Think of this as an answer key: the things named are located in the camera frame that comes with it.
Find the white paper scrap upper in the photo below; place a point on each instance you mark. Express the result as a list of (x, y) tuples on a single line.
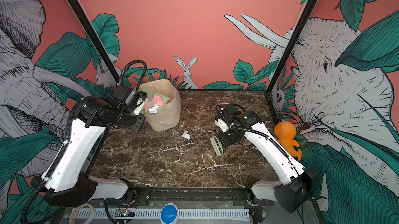
[(186, 135)]

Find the beige trash bin with liner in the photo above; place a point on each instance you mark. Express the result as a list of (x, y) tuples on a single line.
[(170, 114)]

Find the pink paper scrap upper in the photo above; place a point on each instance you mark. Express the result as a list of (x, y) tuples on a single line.
[(158, 100)]

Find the small white paper scrap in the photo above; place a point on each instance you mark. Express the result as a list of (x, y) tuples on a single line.
[(153, 110)]

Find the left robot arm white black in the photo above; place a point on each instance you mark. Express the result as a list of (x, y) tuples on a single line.
[(64, 184)]

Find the right black frame post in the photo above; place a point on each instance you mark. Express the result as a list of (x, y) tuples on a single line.
[(306, 12)]

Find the black frame post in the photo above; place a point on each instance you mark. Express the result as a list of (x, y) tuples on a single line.
[(93, 36), (306, 12)]

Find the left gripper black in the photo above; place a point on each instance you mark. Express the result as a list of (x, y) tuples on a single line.
[(138, 126)]

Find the orange plush toy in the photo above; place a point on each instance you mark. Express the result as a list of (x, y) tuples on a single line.
[(288, 138)]

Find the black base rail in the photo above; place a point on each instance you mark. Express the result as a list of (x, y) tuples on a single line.
[(187, 194)]

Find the pink paper scrap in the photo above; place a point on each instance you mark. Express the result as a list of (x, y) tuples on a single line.
[(147, 105), (158, 100)]

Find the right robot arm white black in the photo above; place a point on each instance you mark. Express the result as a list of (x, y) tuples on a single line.
[(294, 184)]

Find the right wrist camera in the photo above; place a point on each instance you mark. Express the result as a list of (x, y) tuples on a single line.
[(222, 125)]

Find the light green hand brush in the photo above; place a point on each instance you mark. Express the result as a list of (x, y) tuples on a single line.
[(217, 145)]

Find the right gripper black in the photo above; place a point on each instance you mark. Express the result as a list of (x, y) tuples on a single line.
[(225, 142)]

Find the coiled clear tube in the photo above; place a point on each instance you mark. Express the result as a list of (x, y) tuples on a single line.
[(85, 208)]

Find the white slotted cable duct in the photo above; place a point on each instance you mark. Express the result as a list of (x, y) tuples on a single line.
[(186, 213)]

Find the pink paper scrap middle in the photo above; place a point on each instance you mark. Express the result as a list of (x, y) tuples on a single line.
[(147, 105)]

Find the blue round button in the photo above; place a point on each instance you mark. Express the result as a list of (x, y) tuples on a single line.
[(169, 214)]

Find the light green dustpan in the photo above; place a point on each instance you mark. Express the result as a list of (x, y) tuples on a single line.
[(150, 94)]

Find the left black frame post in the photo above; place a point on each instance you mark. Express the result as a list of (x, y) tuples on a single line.
[(93, 36)]

